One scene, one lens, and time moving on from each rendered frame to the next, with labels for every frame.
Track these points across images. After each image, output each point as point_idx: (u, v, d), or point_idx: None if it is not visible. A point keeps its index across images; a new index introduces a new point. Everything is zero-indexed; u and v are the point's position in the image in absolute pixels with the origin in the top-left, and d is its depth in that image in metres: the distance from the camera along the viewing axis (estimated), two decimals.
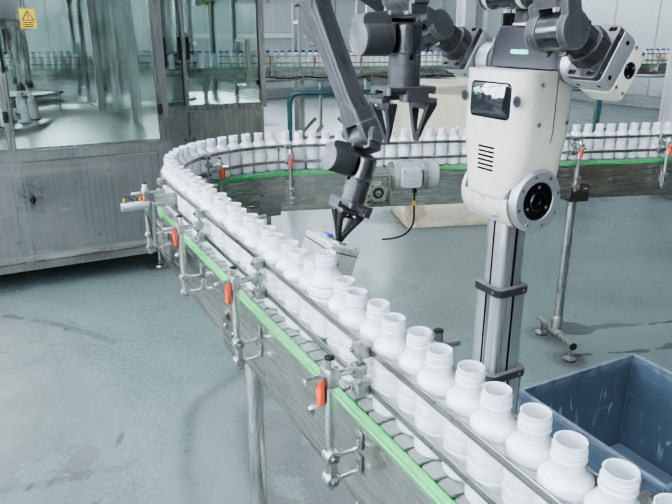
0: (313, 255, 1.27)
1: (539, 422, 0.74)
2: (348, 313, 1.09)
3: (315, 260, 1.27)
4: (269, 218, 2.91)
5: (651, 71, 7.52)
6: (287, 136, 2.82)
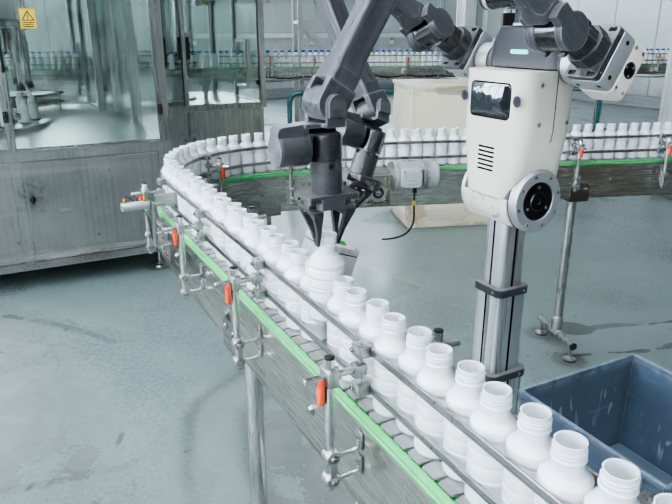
0: None
1: (539, 422, 0.74)
2: (347, 313, 1.10)
3: None
4: (269, 218, 2.91)
5: (651, 71, 7.52)
6: None
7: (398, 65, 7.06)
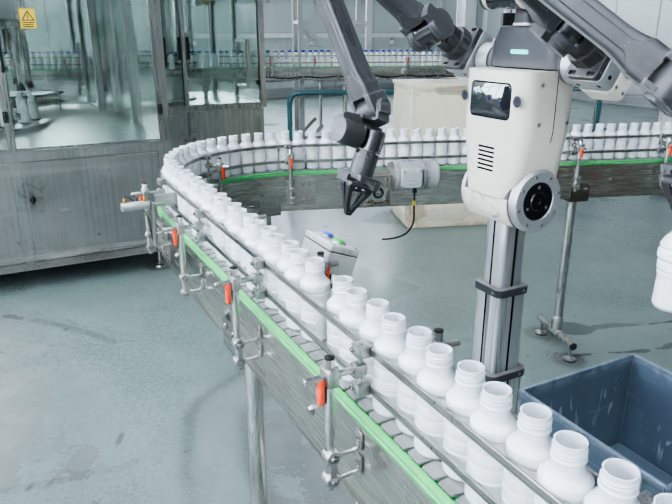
0: (314, 256, 1.27)
1: (539, 422, 0.74)
2: (347, 312, 1.10)
3: (316, 261, 1.27)
4: (269, 218, 2.91)
5: (651, 71, 7.52)
6: (287, 136, 2.82)
7: (398, 65, 7.06)
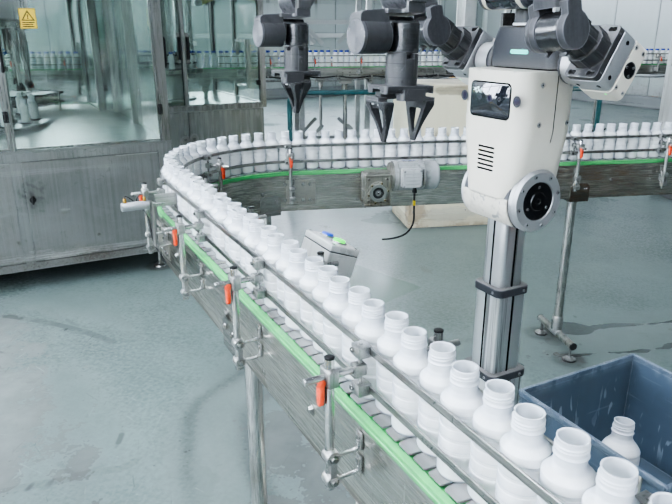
0: (313, 255, 1.27)
1: (502, 396, 0.79)
2: (331, 300, 1.15)
3: (315, 260, 1.27)
4: (269, 218, 2.91)
5: (651, 71, 7.52)
6: (287, 136, 2.82)
7: None
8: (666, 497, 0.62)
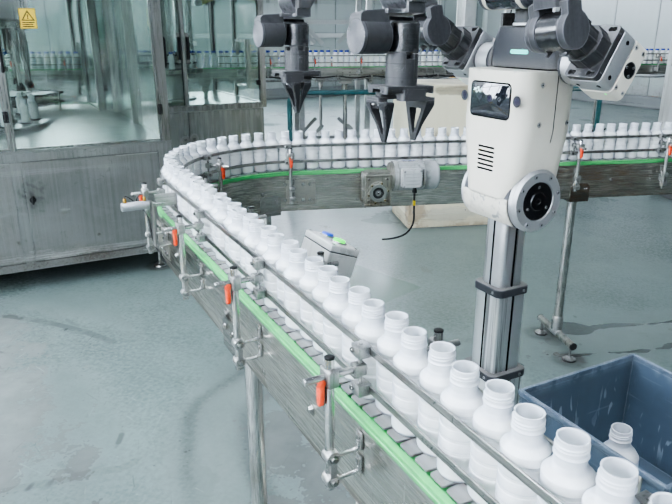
0: (313, 255, 1.27)
1: (502, 396, 0.79)
2: (331, 300, 1.15)
3: (315, 260, 1.27)
4: (269, 218, 2.91)
5: (651, 71, 7.52)
6: (287, 136, 2.82)
7: None
8: (666, 497, 0.62)
